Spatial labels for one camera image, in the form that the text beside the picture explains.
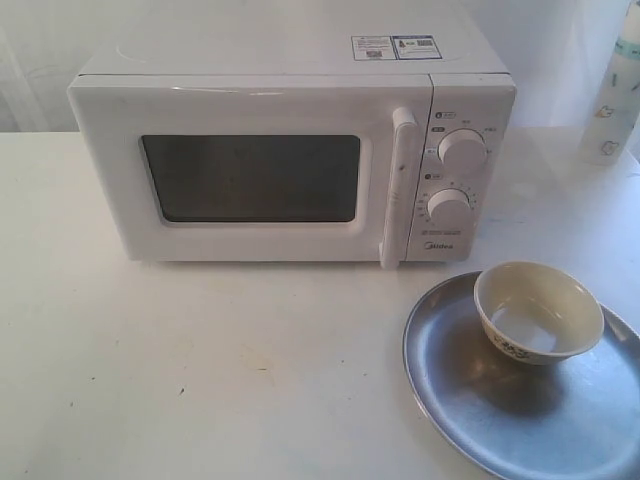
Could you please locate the cream ceramic bowl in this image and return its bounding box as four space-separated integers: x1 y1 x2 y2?
473 261 605 366

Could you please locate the white microwave oven body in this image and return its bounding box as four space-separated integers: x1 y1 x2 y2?
73 1 516 265

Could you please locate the white printed paper label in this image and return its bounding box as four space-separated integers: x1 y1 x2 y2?
351 35 442 61

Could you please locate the lower white control knob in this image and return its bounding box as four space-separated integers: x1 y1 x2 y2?
427 188 472 228

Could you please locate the white control knob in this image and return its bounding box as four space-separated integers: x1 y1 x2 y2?
427 188 472 228
437 129 487 172

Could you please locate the upper white control knob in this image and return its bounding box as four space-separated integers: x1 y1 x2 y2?
437 129 487 172

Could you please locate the round stainless steel tray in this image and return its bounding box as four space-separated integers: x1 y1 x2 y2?
403 272 639 479

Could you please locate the white patterned bottle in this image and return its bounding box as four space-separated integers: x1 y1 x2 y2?
577 1 639 165

